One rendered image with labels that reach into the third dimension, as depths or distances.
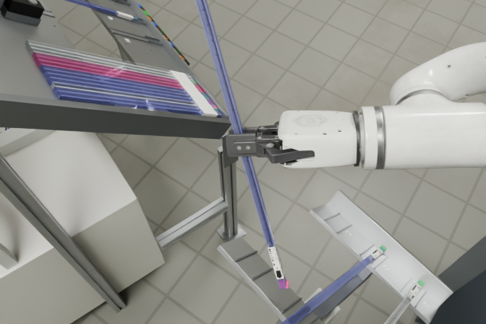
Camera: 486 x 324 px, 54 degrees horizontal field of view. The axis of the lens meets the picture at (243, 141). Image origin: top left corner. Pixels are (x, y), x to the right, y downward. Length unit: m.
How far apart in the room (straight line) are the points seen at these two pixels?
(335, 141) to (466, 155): 0.16
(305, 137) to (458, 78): 0.23
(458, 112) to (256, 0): 2.20
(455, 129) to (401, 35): 2.08
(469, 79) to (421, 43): 1.99
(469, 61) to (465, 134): 0.11
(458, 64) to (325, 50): 1.86
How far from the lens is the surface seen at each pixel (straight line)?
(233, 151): 0.64
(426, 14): 2.86
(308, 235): 1.97
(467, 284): 1.53
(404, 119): 0.62
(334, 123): 0.63
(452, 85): 0.71
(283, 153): 0.60
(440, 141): 0.63
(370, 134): 0.61
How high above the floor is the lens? 1.82
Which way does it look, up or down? 58 degrees down
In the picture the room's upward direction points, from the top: straight up
